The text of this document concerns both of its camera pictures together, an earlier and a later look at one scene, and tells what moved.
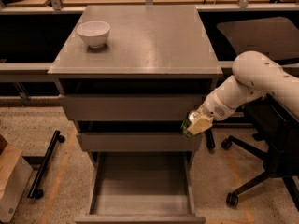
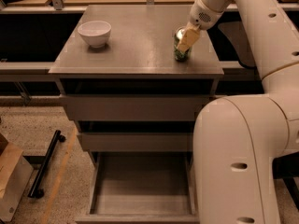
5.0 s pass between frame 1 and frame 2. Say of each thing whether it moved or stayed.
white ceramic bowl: stayed
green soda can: moved
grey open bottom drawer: stayed
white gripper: moved
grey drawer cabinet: stayed
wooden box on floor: stayed
